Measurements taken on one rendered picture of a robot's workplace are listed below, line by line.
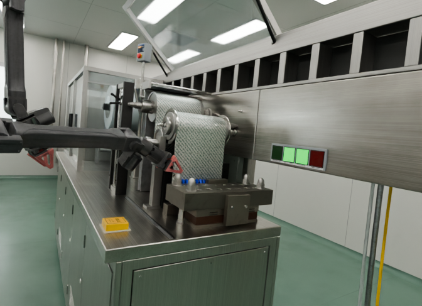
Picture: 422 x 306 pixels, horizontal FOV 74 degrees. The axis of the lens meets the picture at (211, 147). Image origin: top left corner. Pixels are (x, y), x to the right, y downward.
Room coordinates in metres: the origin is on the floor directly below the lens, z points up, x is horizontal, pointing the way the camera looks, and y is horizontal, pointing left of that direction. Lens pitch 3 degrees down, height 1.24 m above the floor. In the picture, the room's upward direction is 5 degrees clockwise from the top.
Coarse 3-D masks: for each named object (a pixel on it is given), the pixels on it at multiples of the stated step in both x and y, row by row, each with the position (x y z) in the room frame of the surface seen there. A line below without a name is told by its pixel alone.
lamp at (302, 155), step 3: (297, 150) 0.99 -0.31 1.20; (300, 150) 0.98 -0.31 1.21; (303, 150) 0.97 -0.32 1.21; (306, 150) 0.96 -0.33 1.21; (297, 153) 0.99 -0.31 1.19; (300, 153) 0.98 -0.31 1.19; (303, 153) 0.97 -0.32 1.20; (306, 153) 0.96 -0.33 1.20; (297, 156) 0.99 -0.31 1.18; (300, 156) 0.98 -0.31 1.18; (303, 156) 0.97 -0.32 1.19; (306, 156) 0.95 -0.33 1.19; (297, 159) 0.99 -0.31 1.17; (300, 159) 0.98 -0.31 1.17; (303, 159) 0.96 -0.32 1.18; (306, 159) 0.95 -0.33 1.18; (297, 162) 0.99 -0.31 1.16; (300, 162) 0.97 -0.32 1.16; (303, 162) 0.96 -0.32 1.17; (306, 162) 0.95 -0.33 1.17
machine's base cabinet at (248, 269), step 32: (64, 192) 2.14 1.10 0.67; (64, 224) 1.99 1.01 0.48; (64, 256) 1.87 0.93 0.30; (96, 256) 0.97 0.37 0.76; (160, 256) 0.82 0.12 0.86; (192, 256) 0.88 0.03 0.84; (224, 256) 0.95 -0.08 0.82; (256, 256) 1.02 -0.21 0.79; (64, 288) 1.78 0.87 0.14; (96, 288) 0.94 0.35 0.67; (128, 288) 0.77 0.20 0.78; (160, 288) 0.83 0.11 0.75; (192, 288) 0.89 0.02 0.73; (224, 288) 0.95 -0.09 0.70; (256, 288) 1.03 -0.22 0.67
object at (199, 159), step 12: (180, 144) 1.12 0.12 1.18; (192, 144) 1.15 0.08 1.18; (204, 144) 1.18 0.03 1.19; (216, 144) 1.21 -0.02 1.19; (180, 156) 1.12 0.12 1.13; (192, 156) 1.15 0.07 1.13; (204, 156) 1.18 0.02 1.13; (216, 156) 1.21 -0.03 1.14; (192, 168) 1.15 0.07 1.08; (204, 168) 1.18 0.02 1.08; (216, 168) 1.21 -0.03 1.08
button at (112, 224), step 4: (104, 220) 0.89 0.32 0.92; (108, 220) 0.90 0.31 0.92; (112, 220) 0.90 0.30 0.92; (116, 220) 0.90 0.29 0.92; (120, 220) 0.91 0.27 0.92; (124, 220) 0.91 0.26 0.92; (104, 224) 0.87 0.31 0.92; (108, 224) 0.86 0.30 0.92; (112, 224) 0.86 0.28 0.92; (116, 224) 0.87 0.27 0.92; (120, 224) 0.87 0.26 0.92; (124, 224) 0.88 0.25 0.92; (128, 224) 0.89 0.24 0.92; (104, 228) 0.87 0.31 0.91; (108, 228) 0.86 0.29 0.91; (112, 228) 0.86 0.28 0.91; (116, 228) 0.87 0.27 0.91; (120, 228) 0.88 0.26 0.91; (124, 228) 0.88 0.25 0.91
